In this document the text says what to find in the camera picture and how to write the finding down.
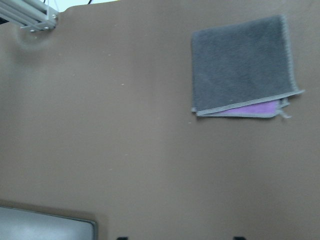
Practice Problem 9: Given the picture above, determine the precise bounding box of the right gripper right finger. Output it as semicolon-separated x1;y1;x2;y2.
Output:
233;236;246;240

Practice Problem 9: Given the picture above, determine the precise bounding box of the grey laptop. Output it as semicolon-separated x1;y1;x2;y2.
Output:
0;206;98;240

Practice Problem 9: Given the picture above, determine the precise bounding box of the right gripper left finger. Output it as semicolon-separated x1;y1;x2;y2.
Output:
116;236;128;240

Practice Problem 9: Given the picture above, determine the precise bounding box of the folded grey purple cloth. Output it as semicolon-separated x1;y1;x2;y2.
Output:
191;15;302;118

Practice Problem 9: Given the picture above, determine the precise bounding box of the aluminium frame post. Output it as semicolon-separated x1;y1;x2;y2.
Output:
0;0;60;33

